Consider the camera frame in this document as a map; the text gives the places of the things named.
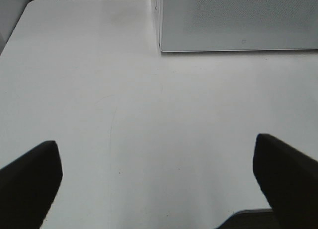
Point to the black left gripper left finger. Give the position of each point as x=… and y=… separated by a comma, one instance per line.
x=28, y=187

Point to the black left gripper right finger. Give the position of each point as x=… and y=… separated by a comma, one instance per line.
x=288, y=179

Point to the white microwave door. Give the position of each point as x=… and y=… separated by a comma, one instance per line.
x=241, y=20

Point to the white microwave oven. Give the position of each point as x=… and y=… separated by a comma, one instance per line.
x=238, y=20

